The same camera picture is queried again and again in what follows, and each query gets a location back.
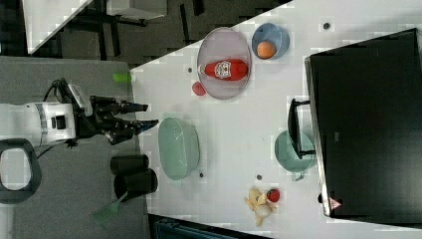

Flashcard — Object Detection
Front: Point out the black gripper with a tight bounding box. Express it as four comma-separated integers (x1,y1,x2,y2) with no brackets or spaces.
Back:
67,85,159,145

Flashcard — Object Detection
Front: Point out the green plastic strainer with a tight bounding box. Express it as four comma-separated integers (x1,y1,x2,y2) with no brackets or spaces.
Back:
158,118,200,181

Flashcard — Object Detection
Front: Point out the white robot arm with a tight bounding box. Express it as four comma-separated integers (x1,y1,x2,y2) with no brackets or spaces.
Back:
1,79,158,147

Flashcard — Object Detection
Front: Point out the black cylinder holder upper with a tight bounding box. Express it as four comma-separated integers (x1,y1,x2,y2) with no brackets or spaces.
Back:
110,154,149,175

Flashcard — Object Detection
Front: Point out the black cylinder holder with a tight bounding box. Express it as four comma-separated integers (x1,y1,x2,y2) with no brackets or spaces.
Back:
113,168,158,201
110,154,149,175

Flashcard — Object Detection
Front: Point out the black cylinder holder lower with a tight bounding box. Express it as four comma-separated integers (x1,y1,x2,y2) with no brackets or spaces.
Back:
113,168,158,201

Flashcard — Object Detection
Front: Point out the pink toy strawberry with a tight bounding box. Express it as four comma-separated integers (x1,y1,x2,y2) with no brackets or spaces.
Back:
192,82,206,96

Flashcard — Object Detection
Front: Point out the green spatula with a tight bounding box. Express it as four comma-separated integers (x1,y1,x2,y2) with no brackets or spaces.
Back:
93,192,127,224

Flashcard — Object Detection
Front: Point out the grey round plate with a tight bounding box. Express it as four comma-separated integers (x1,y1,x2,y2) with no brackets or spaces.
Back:
197,27,252,100

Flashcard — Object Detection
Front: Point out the red ketchup bottle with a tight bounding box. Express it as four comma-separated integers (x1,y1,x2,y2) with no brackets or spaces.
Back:
198,59,249,82

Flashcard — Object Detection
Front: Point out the orange fruit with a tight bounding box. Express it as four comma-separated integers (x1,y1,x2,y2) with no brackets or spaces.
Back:
257,41,276,59

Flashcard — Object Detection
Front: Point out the peeled toy banana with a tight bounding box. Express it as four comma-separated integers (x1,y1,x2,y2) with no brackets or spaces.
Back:
244,187,277,227

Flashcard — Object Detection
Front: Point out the blue bowl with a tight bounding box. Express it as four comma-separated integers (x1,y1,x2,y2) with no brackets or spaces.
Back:
251,23,290,60

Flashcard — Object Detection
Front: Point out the red toy strawberry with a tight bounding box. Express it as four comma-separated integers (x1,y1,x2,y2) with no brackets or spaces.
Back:
267,188,281,203

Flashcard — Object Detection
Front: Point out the black toaster oven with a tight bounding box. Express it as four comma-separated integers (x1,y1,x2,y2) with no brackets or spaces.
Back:
306,29,422,227

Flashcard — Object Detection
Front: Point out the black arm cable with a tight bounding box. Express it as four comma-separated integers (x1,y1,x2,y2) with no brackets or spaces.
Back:
36,78,73,159

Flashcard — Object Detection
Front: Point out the green pot with handle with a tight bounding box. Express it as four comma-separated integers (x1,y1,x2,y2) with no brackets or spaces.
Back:
275,130,317,181

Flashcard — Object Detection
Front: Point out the black oven door handle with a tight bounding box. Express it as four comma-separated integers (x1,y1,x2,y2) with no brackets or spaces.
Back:
288,99,316,159

